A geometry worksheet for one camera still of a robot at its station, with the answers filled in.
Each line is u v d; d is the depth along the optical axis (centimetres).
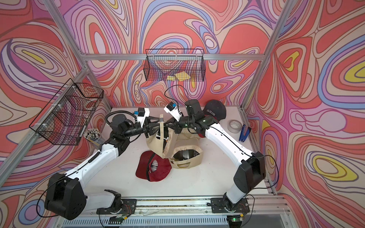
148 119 67
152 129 65
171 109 62
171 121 66
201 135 95
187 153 86
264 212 75
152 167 86
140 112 59
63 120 73
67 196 40
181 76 91
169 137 81
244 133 102
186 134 97
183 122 64
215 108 108
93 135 82
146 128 64
